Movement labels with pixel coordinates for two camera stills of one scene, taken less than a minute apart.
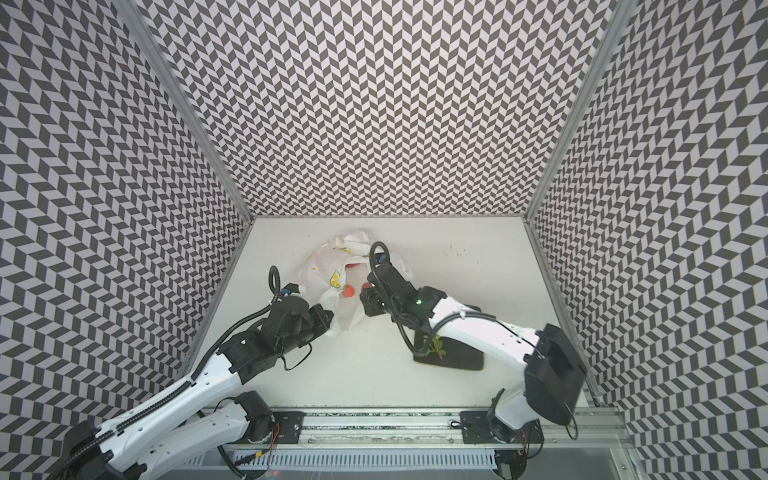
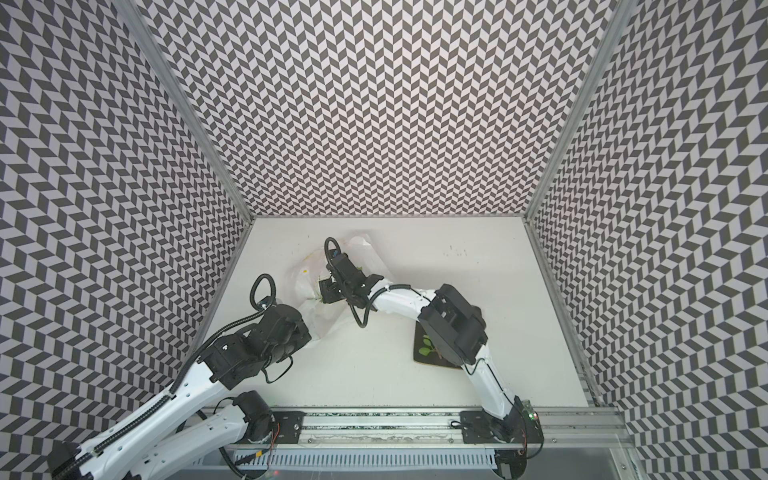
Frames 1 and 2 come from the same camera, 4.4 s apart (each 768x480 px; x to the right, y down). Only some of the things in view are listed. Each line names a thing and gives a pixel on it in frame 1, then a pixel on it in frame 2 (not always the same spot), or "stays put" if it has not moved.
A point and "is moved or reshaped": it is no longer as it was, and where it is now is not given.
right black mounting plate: (476, 429) stays put
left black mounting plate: (286, 426) stays put
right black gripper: (370, 295) -> (327, 290)
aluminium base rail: (440, 428) stays put
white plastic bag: (333, 275) is moved or reshaped
